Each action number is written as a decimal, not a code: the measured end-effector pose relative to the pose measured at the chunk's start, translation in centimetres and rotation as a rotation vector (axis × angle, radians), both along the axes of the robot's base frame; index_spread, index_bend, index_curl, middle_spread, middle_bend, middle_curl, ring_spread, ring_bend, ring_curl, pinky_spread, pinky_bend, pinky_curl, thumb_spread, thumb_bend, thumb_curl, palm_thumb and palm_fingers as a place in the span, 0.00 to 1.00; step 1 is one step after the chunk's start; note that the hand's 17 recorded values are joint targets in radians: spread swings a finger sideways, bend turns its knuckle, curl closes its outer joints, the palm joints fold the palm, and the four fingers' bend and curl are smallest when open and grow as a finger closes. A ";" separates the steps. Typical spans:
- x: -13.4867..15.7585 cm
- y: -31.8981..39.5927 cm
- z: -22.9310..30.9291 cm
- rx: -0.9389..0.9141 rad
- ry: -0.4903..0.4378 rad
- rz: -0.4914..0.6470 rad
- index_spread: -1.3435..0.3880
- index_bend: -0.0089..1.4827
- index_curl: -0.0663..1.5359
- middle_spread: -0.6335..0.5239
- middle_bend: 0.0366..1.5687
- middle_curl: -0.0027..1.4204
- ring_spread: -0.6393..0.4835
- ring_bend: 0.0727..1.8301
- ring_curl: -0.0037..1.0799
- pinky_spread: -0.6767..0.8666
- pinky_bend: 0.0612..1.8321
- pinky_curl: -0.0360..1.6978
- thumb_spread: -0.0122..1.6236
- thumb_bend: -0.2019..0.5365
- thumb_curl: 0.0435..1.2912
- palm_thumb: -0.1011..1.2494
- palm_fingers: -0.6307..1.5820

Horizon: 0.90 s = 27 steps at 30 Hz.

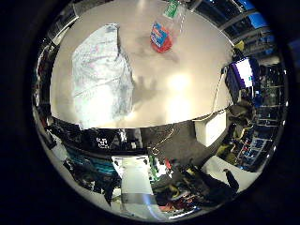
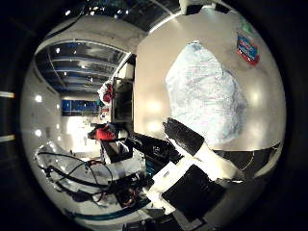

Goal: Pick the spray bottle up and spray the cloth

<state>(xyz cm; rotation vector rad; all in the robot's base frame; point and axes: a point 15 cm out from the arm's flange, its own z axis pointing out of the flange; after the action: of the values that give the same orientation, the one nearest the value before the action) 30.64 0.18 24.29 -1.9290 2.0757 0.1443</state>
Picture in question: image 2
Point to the clear spray bottle red label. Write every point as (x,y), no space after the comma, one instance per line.
(247,50)

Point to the light blue cloth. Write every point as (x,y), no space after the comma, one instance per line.
(205,93)

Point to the black electronics box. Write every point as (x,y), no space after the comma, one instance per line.
(154,149)

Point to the person in red top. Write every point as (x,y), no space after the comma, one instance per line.
(104,133)

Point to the red white object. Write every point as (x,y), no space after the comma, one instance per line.
(107,93)

